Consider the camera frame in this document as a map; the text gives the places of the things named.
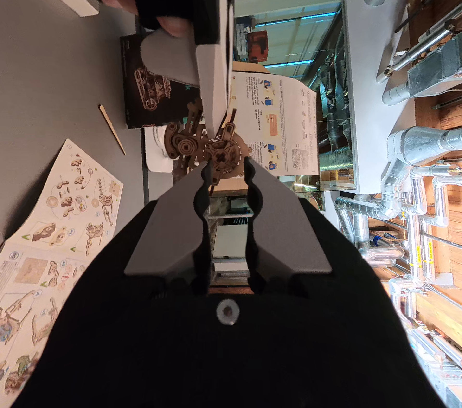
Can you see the thin wooden stick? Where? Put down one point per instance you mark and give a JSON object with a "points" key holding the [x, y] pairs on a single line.
{"points": [[112, 128]]}

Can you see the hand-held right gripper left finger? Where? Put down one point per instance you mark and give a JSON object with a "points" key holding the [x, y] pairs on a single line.
{"points": [[169, 234]]}

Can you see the brown wooden mechanical model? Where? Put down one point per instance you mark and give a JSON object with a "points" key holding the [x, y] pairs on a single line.
{"points": [[220, 155]]}

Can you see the white board stand base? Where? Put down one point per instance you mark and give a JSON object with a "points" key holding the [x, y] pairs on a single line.
{"points": [[155, 159]]}

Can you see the printed instruction sheet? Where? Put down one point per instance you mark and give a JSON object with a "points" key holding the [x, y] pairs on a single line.
{"points": [[288, 126]]}

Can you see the silver ceiling air duct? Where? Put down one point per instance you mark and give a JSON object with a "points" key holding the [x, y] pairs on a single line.
{"points": [[433, 65]]}

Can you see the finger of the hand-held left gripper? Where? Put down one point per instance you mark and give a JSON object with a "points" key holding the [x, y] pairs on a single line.
{"points": [[213, 90], [228, 18]]}

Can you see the black model kit box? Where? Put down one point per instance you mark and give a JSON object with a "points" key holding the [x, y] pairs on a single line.
{"points": [[133, 54]]}

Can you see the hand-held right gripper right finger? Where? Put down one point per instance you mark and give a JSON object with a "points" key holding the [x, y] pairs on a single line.
{"points": [[288, 234]]}

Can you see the red storage crate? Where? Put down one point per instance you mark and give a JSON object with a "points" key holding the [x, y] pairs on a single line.
{"points": [[257, 47]]}

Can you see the illustrated assembly leaflet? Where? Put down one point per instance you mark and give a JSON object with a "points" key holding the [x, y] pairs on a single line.
{"points": [[72, 198]]}

